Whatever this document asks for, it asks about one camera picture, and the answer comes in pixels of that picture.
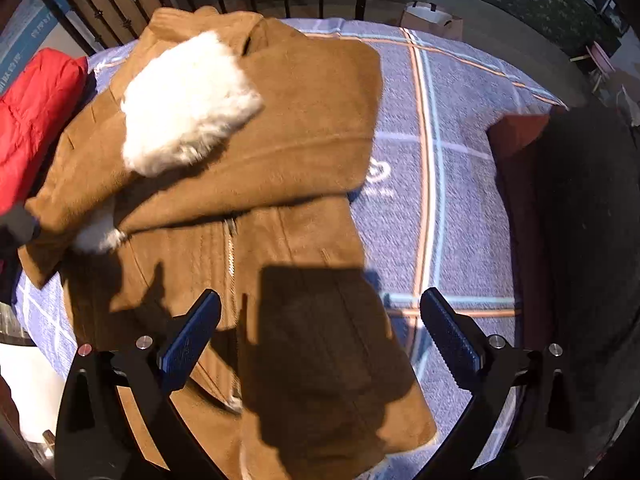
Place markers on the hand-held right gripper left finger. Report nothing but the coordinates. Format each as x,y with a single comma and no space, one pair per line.
192,340

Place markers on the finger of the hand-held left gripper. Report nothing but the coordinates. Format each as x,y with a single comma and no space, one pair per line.
17,230

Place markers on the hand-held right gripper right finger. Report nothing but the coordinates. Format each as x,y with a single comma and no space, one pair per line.
450,340

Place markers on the brown suede fur-lined coat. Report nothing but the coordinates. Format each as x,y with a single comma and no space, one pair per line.
300,125

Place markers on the red down jacket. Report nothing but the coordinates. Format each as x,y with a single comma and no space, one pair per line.
35,120

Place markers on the blue plaid blanket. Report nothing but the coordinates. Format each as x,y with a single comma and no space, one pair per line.
450,185

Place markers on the white round side table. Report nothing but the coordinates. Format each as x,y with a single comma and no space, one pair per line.
25,385

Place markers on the dark cloth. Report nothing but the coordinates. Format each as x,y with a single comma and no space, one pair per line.
590,235

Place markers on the blue white cardboard box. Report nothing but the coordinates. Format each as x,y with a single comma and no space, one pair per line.
30,30

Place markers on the brown wooden panel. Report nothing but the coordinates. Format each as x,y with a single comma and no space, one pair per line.
116,20

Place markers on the brown paper bag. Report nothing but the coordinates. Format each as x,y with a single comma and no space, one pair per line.
440,25

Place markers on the pink chair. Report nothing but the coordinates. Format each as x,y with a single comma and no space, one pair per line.
602,60

